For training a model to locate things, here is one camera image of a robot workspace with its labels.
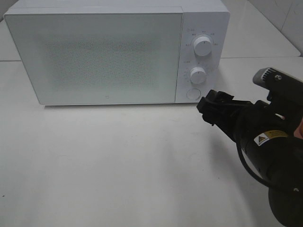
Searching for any white microwave door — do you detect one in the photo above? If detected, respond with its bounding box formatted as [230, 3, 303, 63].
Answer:
[5, 13, 182, 105]

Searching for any white upper microwave knob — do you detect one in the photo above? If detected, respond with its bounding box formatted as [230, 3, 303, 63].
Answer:
[193, 34, 213, 57]

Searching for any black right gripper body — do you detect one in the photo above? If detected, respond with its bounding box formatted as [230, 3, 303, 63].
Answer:
[212, 99, 292, 166]

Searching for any pink round plate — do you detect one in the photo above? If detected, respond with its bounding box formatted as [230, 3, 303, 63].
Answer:
[294, 119, 303, 139]

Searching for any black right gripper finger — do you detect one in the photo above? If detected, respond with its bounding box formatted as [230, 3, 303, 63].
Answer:
[196, 97, 215, 126]
[206, 90, 234, 103]

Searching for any white microwave oven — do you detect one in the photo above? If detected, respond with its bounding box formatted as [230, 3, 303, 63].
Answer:
[3, 0, 230, 105]

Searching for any round white door button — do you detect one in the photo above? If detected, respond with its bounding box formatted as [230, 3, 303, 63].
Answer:
[187, 88, 201, 100]

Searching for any white lower microwave knob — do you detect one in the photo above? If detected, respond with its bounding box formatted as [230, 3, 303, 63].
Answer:
[190, 67, 207, 84]

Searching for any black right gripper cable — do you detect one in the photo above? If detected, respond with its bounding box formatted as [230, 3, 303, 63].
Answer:
[233, 134, 275, 190]

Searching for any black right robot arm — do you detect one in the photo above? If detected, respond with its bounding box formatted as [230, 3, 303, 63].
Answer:
[197, 90, 303, 227]

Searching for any white microwave knob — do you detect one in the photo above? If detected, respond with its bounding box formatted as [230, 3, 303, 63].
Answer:
[190, 67, 207, 84]
[193, 34, 213, 57]

